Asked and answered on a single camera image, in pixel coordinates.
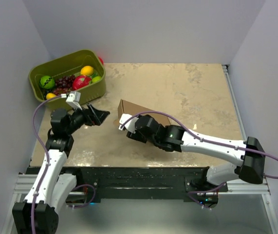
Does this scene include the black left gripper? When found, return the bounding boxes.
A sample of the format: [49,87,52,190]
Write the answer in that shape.
[66,103,110,135]

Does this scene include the brown cardboard box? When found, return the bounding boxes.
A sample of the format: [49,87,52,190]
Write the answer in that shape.
[113,99,171,127]

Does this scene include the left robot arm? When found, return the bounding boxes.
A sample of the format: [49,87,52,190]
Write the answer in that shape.
[12,104,110,234]

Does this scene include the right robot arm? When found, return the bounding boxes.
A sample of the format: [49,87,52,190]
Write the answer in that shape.
[119,114,265,192]

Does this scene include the green toy lime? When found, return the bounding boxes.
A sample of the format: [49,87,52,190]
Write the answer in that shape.
[92,76,102,83]

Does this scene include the red dragon fruit toy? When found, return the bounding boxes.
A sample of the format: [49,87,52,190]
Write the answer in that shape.
[72,75,92,90]

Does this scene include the purple toy grapes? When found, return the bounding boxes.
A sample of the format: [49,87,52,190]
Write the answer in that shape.
[52,75,75,96]

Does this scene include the yellow toy lemon back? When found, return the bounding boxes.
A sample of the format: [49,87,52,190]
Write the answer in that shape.
[80,65,94,76]

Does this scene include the yellow toy lemon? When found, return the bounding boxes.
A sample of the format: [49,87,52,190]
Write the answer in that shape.
[80,65,94,76]
[46,93,57,100]

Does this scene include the yellow toy lemon front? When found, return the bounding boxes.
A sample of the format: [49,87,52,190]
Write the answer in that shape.
[46,93,57,100]

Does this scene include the green plastic bin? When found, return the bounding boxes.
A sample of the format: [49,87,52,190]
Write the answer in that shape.
[29,50,106,105]

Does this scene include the green toy ball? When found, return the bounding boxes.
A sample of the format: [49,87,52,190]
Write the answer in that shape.
[39,76,55,89]

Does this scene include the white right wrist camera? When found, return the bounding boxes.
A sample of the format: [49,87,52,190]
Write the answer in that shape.
[118,114,138,133]

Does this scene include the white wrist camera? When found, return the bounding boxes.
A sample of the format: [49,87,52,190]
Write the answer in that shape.
[118,114,138,133]
[66,91,83,110]

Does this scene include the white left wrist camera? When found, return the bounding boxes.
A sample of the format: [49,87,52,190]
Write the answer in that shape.
[66,91,83,110]

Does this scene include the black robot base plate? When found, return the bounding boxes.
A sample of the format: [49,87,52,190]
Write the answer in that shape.
[25,166,228,208]

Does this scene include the aluminium frame rail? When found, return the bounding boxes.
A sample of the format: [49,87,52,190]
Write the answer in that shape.
[222,65,278,234]

